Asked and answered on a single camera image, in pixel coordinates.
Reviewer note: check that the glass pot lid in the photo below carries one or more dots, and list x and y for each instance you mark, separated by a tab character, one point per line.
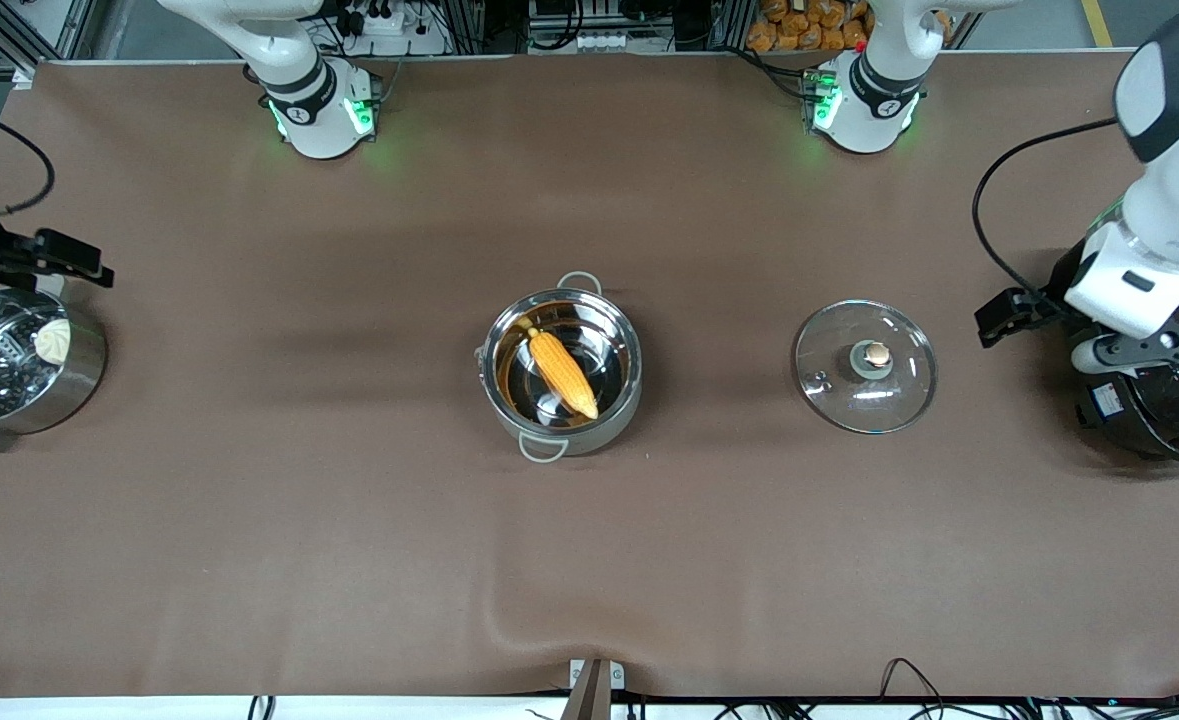
849	395

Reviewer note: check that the yellow corn cob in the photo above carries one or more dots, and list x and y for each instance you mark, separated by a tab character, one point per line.
561	372

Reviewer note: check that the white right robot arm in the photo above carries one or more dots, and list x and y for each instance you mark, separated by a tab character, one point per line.
314	110

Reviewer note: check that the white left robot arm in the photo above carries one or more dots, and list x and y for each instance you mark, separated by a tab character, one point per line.
1174	220

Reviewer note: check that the steel steamer pot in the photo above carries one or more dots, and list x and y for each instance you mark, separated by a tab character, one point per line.
69	390

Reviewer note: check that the white steamed bun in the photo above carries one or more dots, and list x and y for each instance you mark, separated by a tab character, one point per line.
53	342

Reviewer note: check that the bag of orange items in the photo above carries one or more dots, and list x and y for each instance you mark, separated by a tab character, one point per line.
799	25

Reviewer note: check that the white power strip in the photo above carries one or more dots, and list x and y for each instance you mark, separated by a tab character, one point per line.
384	18

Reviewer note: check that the brown table cloth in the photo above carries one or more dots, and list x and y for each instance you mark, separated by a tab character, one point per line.
589	560

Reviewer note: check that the white terminal block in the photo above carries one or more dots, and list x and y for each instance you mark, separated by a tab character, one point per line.
601	42

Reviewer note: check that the metal table clamp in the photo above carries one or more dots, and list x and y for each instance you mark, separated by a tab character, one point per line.
594	685

